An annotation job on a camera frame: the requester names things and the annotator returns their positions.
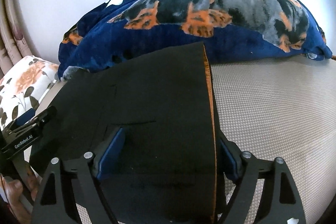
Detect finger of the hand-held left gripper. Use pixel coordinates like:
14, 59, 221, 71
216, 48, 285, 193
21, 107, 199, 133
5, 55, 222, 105
5, 106, 58, 136
14, 108, 37, 126

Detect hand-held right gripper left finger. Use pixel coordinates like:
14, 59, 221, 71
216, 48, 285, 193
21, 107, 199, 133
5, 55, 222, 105
31, 127, 127, 224

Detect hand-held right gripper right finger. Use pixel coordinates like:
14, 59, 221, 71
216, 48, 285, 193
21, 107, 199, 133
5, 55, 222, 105
218, 135, 306, 224

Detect black pants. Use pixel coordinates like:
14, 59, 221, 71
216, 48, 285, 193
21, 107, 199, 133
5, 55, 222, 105
26, 42, 227, 224

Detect person's left hand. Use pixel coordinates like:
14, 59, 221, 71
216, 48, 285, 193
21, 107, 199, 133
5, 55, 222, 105
0, 170, 40, 218

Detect white floral pillow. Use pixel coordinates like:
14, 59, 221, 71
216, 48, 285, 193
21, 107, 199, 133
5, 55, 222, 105
0, 55, 60, 132

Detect beige floral curtain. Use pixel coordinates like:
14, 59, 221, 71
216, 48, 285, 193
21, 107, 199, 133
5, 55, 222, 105
0, 0, 34, 77

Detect blue dog print blanket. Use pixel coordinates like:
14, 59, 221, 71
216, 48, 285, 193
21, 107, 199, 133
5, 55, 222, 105
58, 0, 333, 81

